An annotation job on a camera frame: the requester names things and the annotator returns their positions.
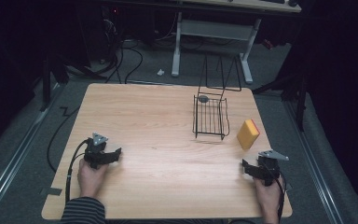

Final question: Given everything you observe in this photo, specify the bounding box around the hand-held gripper black cable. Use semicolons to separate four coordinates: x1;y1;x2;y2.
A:
260;162;286;222
64;138;91;205

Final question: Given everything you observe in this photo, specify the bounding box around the metal floor rail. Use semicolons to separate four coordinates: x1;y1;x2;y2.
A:
0;83;65;223
283;101;346;224

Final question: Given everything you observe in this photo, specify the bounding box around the black cable on floor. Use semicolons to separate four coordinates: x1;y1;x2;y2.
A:
46;105;82;174

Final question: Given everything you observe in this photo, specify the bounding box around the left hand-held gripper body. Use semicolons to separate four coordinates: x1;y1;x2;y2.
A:
83;132;117;171

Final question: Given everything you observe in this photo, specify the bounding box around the grey tape strip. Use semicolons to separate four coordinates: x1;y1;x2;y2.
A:
39;187;63;197

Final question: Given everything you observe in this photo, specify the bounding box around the black wire rack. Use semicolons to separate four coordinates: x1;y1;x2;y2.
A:
192;53;243;141

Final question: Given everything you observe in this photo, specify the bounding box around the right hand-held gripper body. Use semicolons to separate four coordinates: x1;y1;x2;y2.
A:
253;149;290;188

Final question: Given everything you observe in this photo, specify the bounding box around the person's left hand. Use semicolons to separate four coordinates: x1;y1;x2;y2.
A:
76;158;110;199

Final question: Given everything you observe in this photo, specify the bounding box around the person's right hand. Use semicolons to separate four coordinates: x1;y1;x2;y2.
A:
254;175;285;224

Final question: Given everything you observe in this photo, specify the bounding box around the bundle of black floor cables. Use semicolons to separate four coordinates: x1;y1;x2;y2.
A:
101;8;145;85

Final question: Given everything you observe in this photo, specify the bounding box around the right hand-held gripper black cable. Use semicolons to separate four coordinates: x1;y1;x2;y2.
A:
260;162;286;222

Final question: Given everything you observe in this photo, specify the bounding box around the black tripod stand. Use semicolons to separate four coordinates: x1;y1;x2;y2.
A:
38;52;108;113
251;69;310;133

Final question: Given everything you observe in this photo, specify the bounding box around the left hand-held gripper black cable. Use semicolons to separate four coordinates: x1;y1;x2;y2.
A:
64;138;91;205

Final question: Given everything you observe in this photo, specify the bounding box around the white-framed desk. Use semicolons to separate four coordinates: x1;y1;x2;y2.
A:
171;0;303;86

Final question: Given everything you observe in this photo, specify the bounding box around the yellow sponge with red side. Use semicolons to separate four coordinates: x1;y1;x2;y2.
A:
236;119;261;151

